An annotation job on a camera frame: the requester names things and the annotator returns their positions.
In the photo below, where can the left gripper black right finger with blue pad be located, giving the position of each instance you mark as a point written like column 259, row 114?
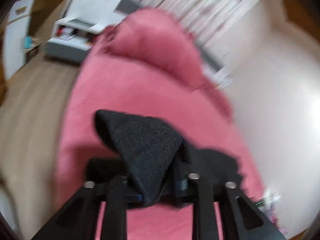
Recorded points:
column 181, row 178

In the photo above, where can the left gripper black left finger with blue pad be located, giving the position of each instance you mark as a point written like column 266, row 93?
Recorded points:
column 132, row 192

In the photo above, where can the black knitted cloth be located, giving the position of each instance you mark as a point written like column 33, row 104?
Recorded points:
column 151, row 150

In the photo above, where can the small dark pink pillow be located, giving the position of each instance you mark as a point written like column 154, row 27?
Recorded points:
column 218, row 99

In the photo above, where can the pink velvet bed cover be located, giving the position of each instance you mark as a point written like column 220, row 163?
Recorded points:
column 123, row 85

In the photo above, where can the large pink pillow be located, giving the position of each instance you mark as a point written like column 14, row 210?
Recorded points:
column 155, row 42

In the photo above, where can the white grey nightstand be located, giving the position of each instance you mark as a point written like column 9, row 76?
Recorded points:
column 72, row 39

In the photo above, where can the patterned pink white curtain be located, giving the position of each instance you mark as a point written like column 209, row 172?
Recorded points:
column 197, row 2

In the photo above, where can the wooden white cabinet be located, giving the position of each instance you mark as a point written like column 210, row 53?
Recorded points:
column 27, row 25

